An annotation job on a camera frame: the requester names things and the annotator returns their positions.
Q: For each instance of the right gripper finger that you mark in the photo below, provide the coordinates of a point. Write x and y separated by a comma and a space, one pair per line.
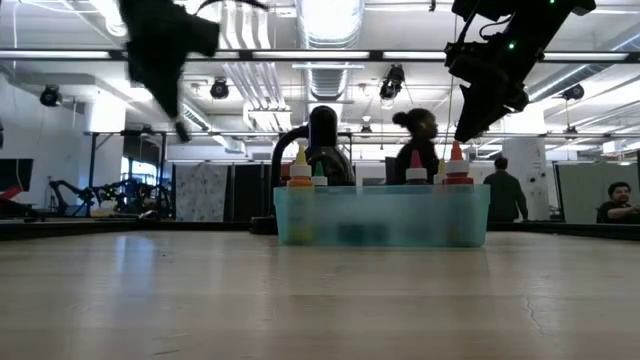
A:
497, 117
470, 117

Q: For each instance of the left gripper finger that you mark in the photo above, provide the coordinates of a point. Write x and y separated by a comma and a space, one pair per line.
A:
167, 100

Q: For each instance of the large red food coloring bottle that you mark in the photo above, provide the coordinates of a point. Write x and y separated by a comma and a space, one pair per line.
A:
416, 174

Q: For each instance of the large teal food coloring bottle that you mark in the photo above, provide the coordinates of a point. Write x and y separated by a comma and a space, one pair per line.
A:
319, 180

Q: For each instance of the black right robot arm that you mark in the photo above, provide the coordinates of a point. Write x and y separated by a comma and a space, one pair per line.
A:
545, 15

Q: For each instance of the black background robot arm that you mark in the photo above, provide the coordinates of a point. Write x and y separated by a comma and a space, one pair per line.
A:
135, 192
75, 192

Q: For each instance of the black ceiling spotlight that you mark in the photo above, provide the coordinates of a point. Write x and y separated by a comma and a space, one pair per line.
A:
50, 96
574, 91
219, 89

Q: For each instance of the person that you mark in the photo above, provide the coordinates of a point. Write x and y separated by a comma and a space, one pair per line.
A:
420, 155
505, 195
618, 202

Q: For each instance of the white pillar cabinet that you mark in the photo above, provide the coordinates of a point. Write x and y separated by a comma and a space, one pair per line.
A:
535, 170

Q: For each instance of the speckled grey panel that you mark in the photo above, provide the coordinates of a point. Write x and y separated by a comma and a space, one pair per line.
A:
200, 187

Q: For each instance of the black computer monitor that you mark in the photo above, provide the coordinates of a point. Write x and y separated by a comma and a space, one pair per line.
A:
391, 172

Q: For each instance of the green partition screen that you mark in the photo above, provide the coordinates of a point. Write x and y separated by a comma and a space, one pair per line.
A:
580, 195

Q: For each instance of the black partition panel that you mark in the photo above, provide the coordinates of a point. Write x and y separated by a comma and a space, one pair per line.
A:
250, 190

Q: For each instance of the translucent teal plastic bin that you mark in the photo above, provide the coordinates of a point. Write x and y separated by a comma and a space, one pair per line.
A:
380, 215

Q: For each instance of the black overhead light bar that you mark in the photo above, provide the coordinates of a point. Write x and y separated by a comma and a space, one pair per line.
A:
300, 55

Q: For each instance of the black gooseneck desk lamp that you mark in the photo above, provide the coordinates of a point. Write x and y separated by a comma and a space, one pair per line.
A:
322, 130

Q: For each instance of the red bar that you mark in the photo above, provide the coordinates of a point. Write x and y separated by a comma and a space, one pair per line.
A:
11, 194

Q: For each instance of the black overhead rig camera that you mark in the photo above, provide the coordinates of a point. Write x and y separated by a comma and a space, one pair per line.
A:
392, 82

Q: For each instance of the silver ventilation duct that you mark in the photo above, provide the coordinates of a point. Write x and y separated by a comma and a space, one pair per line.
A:
330, 30

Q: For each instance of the black wall screen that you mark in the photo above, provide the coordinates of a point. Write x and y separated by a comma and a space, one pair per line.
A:
15, 175

